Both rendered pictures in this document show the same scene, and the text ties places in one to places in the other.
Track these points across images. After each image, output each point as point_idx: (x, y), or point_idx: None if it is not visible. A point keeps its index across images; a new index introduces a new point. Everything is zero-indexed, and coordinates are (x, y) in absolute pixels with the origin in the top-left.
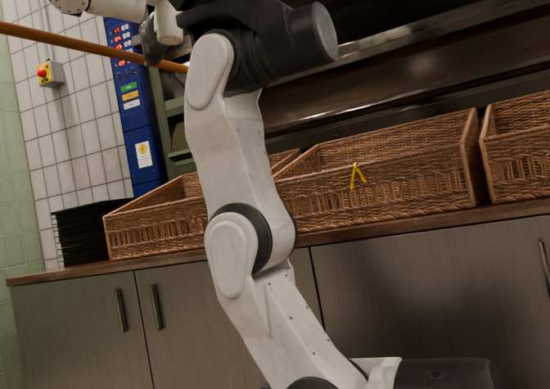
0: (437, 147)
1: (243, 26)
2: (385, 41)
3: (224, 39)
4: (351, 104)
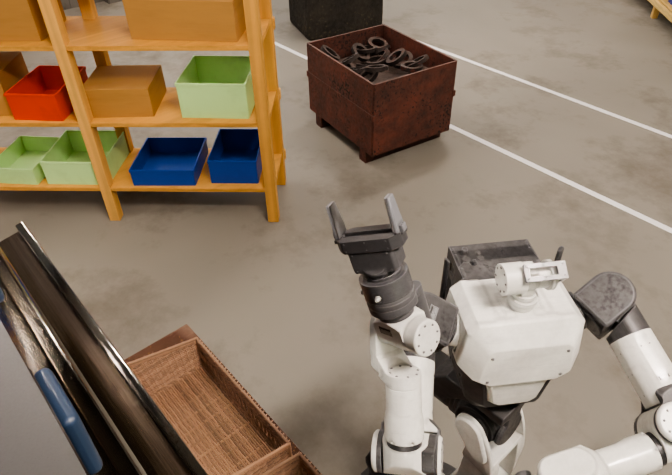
0: (310, 466)
1: None
2: None
3: None
4: None
